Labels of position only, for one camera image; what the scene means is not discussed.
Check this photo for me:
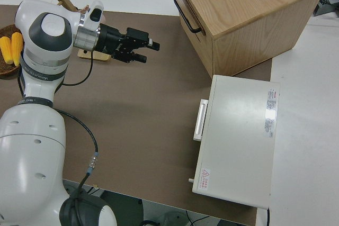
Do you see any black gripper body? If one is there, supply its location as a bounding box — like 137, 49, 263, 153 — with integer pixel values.
94, 23, 128, 56

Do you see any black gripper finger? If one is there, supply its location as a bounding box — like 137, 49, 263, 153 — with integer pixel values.
126, 26, 160, 51
111, 48, 148, 65

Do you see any black metal drawer handle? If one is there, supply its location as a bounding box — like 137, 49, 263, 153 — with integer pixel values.
173, 0, 206, 35

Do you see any light wooden drawer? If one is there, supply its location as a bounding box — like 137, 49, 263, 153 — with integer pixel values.
171, 0, 215, 65

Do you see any brown table mat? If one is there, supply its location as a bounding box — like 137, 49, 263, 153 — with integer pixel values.
0, 4, 273, 226

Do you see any yellow corn cob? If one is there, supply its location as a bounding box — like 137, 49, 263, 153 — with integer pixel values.
11, 32, 24, 67
0, 37, 13, 65

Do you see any brown wicker basket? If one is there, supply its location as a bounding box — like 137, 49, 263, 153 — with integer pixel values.
0, 24, 25, 80

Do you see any white toaster oven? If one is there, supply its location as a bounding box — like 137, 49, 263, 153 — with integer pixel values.
192, 74, 281, 209

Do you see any white oven door handle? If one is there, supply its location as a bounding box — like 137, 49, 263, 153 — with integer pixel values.
193, 99, 210, 141

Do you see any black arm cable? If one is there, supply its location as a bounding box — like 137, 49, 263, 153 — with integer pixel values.
17, 50, 100, 226

